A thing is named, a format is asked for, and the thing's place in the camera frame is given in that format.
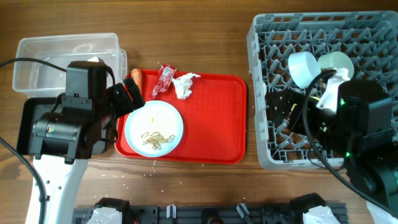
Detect food scraps on plate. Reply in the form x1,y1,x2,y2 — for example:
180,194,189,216
138,116,176,151

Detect grey dishwasher rack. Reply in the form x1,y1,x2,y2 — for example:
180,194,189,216
246,11,397,170

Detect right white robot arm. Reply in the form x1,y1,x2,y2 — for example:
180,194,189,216
265,68,397,223

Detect red serving tray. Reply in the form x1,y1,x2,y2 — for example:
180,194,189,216
114,68,248,165

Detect black plastic tray bin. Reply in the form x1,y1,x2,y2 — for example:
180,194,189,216
17,93,114,163

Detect light blue plate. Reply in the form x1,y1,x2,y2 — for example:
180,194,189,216
123,100,184,157

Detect white napkin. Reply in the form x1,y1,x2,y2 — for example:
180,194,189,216
172,73,201,100

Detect mint green bowl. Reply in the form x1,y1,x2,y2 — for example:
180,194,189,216
317,51,354,78

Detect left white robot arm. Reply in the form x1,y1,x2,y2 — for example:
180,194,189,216
1,61,145,223

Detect clear plastic bin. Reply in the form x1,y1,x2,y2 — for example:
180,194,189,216
12,32,128,101

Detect red snack wrapper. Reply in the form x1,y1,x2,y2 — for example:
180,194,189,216
149,63,177,100

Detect light blue bowl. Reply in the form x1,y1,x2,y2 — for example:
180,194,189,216
288,52,319,88

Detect orange carrot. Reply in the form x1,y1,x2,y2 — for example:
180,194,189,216
130,68,142,93

